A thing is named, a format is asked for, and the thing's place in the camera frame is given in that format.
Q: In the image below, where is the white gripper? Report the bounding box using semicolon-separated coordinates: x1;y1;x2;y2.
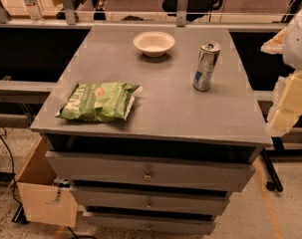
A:
260;9;302;137

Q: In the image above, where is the green jalapeno chip bag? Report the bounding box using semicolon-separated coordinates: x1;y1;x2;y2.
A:
56;82;143;122

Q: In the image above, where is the silver blue energy drink can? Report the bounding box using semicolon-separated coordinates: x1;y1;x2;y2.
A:
192;41;221;92

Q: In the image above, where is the black office chair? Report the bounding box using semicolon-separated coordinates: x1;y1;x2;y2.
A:
162;0;223;22

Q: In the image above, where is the white paper bowl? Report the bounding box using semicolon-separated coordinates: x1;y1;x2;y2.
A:
134;31;175;58

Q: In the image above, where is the grey drawer cabinet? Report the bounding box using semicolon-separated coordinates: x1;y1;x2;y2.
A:
32;25;271;235

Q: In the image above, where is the clear plastic water bottle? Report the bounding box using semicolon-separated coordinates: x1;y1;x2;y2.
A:
23;0;44;24

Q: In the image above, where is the open wooden drawer box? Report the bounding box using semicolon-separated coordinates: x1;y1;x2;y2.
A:
12;137;78;227

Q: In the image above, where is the metal railing frame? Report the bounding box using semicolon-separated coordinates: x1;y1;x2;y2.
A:
1;0;290;28

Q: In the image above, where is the black floor cable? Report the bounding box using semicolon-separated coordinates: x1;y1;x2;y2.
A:
0;118;23;206

